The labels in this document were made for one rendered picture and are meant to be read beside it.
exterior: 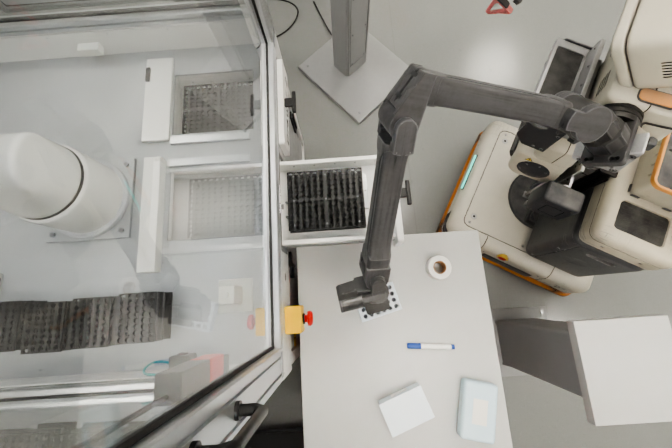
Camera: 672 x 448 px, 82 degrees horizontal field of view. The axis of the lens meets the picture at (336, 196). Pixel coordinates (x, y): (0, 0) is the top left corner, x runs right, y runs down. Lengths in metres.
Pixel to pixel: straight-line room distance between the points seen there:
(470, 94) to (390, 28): 1.81
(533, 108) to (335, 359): 0.85
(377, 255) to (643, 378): 0.91
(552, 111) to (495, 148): 1.10
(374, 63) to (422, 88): 1.65
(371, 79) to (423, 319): 1.46
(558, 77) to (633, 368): 0.86
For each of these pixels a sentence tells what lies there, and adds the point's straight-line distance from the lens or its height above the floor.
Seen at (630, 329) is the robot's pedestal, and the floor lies 0.76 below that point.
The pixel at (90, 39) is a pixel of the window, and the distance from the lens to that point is 0.38.
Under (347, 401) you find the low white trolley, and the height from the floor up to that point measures 0.76.
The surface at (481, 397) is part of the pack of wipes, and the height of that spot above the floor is 0.80.
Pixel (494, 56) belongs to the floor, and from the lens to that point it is 2.56.
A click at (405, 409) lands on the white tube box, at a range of 1.21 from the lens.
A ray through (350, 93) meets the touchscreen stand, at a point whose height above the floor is 0.04.
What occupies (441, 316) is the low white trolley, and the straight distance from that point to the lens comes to 1.25.
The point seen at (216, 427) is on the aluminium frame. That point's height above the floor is 1.46.
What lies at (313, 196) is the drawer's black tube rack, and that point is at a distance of 1.12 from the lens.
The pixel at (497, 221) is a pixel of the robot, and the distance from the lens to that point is 1.86.
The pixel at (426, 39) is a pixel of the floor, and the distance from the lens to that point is 2.52.
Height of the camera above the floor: 1.98
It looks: 75 degrees down
